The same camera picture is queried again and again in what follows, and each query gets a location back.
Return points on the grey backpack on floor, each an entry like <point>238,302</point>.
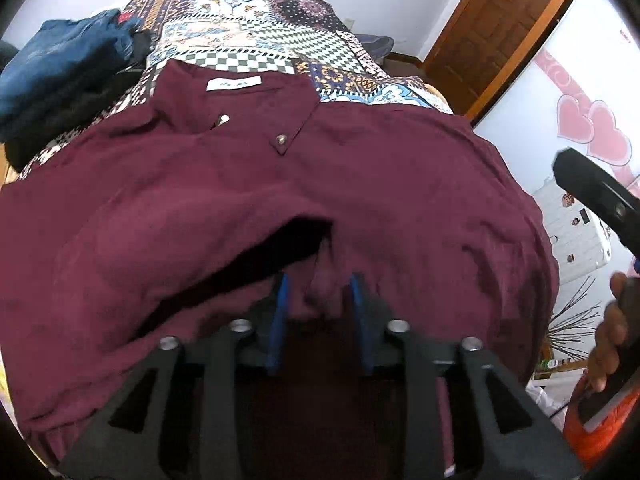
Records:
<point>377,46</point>

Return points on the patchwork patterned bed cover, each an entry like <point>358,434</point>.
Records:
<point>258,36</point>

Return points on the wooden door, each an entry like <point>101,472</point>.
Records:
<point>482,45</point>

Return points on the maroon button shirt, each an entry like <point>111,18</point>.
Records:
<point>172,216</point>

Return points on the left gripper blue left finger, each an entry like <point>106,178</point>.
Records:
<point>277,318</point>

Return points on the folded black garment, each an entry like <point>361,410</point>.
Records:
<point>72,108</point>

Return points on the folded blue jeans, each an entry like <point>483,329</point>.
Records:
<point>63,59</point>

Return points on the orange sleeve forearm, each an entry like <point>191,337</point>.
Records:
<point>590,447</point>

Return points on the white wardrobe sliding door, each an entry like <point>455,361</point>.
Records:
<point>568,129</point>

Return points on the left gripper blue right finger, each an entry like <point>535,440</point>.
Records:
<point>361,300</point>

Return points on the person right hand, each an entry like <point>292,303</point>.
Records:
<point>611,333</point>

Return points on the white suitcase with stickers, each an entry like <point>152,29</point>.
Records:
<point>580,241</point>

